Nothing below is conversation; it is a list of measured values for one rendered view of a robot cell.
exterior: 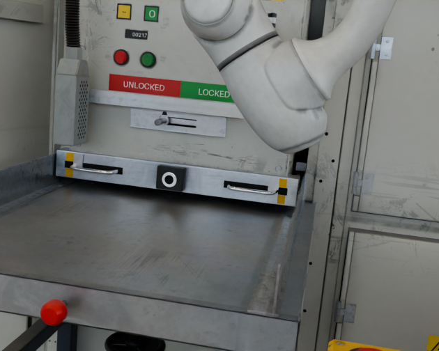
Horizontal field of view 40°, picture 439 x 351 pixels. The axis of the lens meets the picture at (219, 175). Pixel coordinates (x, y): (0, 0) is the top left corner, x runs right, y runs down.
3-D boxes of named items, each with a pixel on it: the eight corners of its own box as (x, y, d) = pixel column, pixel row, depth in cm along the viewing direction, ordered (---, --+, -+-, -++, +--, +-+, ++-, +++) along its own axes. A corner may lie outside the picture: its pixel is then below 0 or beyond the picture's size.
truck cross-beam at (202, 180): (295, 207, 126) (299, 179, 125) (55, 175, 135) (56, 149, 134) (297, 202, 131) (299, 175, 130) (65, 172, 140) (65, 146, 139)
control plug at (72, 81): (74, 147, 123) (77, 60, 120) (51, 144, 124) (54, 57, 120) (88, 142, 130) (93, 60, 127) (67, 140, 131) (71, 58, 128)
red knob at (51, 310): (60, 330, 76) (61, 306, 75) (36, 326, 76) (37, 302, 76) (75, 316, 80) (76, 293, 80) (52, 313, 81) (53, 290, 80)
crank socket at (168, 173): (181, 192, 128) (183, 169, 127) (154, 189, 129) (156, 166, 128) (185, 189, 130) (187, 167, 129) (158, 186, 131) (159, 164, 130)
